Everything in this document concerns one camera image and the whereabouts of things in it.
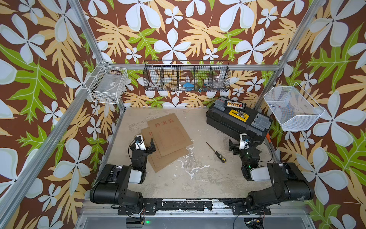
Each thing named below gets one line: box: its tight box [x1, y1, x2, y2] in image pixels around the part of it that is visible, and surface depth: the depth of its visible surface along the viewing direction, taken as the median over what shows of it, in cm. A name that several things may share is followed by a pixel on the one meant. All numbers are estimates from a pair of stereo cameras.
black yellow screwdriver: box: [205, 141, 227, 164], surface depth 92 cm
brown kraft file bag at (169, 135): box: [147, 112, 194, 157], surface depth 106 cm
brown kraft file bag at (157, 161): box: [141, 126, 190, 173], surface depth 94 cm
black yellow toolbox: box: [205, 96, 274, 144], surface depth 95 cm
